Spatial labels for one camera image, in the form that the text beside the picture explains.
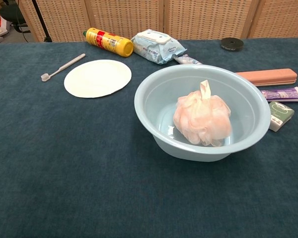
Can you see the pink bath sponge loofah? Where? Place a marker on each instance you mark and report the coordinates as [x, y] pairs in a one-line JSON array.
[[203, 119]]

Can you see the green soap box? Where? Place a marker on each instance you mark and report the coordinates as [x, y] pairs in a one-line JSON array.
[[280, 114]]

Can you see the blue white toothpaste tube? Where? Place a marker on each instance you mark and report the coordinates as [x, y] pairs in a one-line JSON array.
[[186, 60]]

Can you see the light blue plastic basin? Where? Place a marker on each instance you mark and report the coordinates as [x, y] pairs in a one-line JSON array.
[[245, 104]]

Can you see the small purple tube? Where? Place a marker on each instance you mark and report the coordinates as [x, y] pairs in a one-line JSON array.
[[285, 94]]

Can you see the white round paper plate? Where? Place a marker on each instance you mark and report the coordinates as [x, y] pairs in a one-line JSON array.
[[101, 79]]

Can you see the light blue wet wipes pack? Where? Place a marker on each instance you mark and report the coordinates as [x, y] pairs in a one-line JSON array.
[[159, 47]]

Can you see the yellow bottle with red label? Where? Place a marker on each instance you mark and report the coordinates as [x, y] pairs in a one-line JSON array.
[[109, 41]]

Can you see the white toothbrush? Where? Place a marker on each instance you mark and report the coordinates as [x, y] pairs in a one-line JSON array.
[[74, 60]]

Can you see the dark blue table mat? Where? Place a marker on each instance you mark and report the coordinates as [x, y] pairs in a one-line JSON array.
[[64, 173]]

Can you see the black round disc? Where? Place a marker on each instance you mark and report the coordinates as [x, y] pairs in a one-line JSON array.
[[232, 44]]

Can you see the woven wicker folding screen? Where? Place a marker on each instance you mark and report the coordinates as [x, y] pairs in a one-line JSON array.
[[201, 17]]

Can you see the pink toothbrush case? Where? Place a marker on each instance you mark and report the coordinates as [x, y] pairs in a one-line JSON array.
[[268, 77]]

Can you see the dark office chair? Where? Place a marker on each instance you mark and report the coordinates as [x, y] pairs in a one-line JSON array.
[[11, 12]]

